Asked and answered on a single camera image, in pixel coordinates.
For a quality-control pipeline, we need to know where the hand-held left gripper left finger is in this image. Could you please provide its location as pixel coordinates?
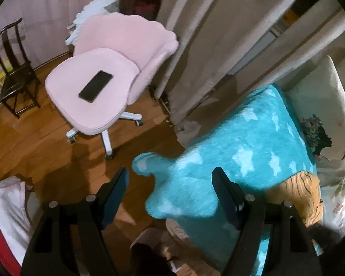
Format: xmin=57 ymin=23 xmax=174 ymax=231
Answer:
xmin=20 ymin=167 xmax=129 ymax=276

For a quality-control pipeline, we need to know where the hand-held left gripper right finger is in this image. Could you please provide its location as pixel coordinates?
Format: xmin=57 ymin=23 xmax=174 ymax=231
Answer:
xmin=212 ymin=167 xmax=324 ymax=276

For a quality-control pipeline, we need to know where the yellow striped shirt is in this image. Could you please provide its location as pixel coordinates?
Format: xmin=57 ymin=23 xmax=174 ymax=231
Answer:
xmin=265 ymin=171 xmax=324 ymax=226

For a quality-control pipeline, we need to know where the blue printed blanket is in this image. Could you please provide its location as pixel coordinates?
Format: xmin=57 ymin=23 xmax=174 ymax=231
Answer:
xmin=132 ymin=84 xmax=319 ymax=276

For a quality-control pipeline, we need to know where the black smartphone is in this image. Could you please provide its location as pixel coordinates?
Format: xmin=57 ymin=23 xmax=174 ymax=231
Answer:
xmin=78 ymin=71 xmax=113 ymax=103

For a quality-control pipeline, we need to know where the white cloth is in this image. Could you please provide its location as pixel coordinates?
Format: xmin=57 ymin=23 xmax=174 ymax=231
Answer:
xmin=0 ymin=175 xmax=43 ymax=265

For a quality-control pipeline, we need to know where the pink swivel chair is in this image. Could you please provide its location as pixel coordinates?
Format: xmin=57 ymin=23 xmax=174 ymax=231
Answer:
xmin=45 ymin=13 xmax=179 ymax=160

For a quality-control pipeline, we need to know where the floral pillow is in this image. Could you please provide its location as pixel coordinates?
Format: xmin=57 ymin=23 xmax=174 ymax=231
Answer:
xmin=287 ymin=55 xmax=345 ymax=233

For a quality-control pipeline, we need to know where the red bag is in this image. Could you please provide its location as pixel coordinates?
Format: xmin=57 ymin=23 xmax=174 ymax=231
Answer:
xmin=0 ymin=178 xmax=22 ymax=276

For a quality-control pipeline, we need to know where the beige curtain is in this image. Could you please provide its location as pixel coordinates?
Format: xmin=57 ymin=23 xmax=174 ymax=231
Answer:
xmin=155 ymin=0 xmax=345 ymax=127

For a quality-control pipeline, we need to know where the dark wooden chair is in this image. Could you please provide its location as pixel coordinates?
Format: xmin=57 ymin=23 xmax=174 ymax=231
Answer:
xmin=0 ymin=18 xmax=41 ymax=118

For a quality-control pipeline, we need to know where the white wing cushion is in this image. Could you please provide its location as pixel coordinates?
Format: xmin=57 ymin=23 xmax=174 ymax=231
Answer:
xmin=65 ymin=0 xmax=122 ymax=46

